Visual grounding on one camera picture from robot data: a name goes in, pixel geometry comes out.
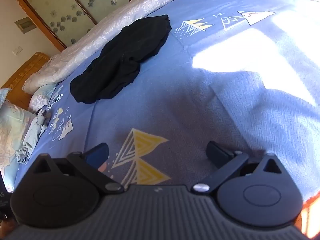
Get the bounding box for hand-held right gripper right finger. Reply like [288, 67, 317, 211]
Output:
[192, 141, 284, 195]

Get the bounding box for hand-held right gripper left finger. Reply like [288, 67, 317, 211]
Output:
[31, 142, 125, 195]

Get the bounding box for black pants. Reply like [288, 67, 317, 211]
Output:
[70, 15, 172, 105]

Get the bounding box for blue printed bed sheet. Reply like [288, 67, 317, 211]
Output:
[5, 0, 320, 205]

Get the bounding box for large floral pillow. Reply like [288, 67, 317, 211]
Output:
[0, 100, 38, 193]

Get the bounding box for crumpled light blue cloth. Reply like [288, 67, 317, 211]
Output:
[15, 109, 52, 165]

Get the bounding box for small floral pillow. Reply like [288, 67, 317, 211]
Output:
[29, 84, 59, 113]

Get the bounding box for wooden headboard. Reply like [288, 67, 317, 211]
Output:
[0, 52, 52, 110]

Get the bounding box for pale floral quilt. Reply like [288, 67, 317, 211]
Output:
[22, 0, 240, 93]

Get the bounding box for wooden wardrobe with glass doors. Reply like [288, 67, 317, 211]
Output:
[0, 0, 134, 52]

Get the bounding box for wall panel box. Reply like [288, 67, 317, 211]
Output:
[14, 17, 35, 34]

